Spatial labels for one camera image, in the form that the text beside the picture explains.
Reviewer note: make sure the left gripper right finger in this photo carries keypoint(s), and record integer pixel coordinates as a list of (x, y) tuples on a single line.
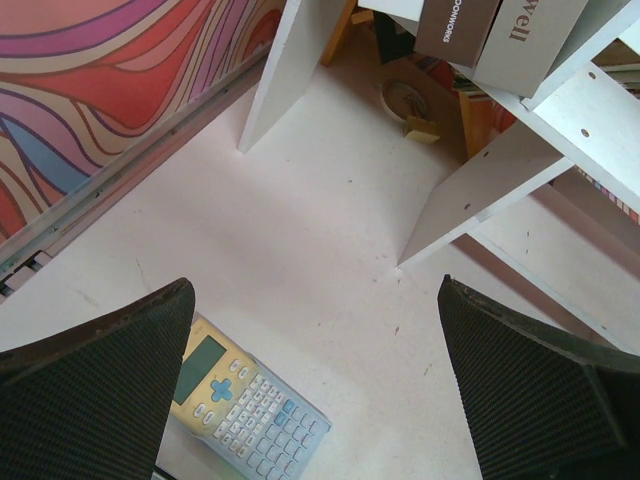
[(540, 403)]

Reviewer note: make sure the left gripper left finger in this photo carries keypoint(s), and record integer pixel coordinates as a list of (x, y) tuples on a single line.
[(92, 402)]

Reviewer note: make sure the white wooden bookshelf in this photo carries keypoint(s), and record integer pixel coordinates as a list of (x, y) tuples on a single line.
[(554, 200)]

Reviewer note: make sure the yellow grey calculator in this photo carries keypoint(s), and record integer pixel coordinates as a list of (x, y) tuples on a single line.
[(242, 410)]

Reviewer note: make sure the yellow block under shelf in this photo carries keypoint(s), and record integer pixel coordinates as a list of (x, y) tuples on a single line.
[(421, 130)]

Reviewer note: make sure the small books behind shelf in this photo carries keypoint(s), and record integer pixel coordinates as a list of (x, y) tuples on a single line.
[(483, 118)]

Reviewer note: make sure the large grey white book stack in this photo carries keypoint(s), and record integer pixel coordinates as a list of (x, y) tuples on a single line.
[(509, 45)]

